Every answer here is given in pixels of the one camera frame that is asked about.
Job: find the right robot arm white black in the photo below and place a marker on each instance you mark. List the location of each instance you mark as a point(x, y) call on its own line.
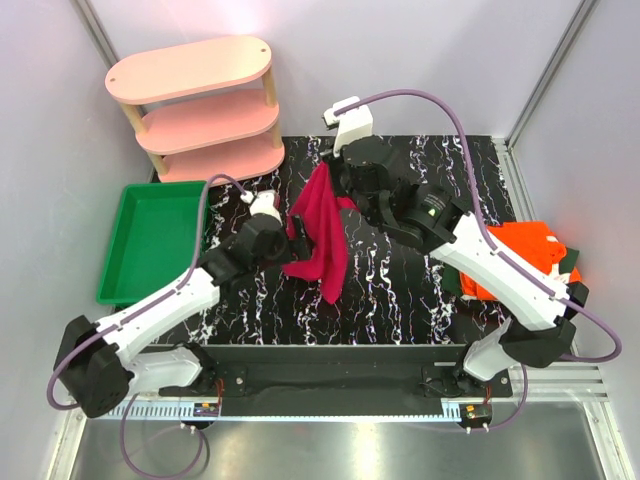
point(435, 223)

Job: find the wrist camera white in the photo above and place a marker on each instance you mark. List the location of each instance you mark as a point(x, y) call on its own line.
point(352, 125)
point(264, 202)

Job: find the dark green t-shirt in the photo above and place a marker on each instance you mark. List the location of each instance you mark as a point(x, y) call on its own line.
point(452, 283)

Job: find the aluminium frame rail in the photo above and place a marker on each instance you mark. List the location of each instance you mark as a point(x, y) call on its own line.
point(565, 381)

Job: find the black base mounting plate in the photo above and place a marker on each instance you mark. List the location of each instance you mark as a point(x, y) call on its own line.
point(320, 382)

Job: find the green plastic tray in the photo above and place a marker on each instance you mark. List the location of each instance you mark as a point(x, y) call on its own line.
point(152, 240)

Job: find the red t-shirt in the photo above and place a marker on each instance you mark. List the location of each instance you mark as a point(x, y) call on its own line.
point(320, 211)

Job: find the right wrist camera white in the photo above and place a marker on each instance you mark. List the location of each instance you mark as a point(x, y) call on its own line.
point(352, 125)

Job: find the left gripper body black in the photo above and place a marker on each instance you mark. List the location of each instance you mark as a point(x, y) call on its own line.
point(279, 249)

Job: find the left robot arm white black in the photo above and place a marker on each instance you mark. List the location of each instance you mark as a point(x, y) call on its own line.
point(102, 363)

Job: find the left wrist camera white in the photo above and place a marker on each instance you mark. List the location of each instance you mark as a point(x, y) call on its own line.
point(264, 202)

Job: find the orange t-shirt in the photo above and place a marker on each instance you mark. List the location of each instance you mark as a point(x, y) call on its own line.
point(527, 239)

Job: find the pink three-tier shelf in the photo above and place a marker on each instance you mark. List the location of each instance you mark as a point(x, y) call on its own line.
point(204, 108)

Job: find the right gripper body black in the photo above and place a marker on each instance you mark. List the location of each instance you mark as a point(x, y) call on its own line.
point(361, 203)

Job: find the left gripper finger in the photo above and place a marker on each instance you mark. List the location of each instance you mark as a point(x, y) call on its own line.
point(301, 248)
point(295, 227)

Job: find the white slotted cable duct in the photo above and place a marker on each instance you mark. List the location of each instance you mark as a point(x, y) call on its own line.
point(180, 410)

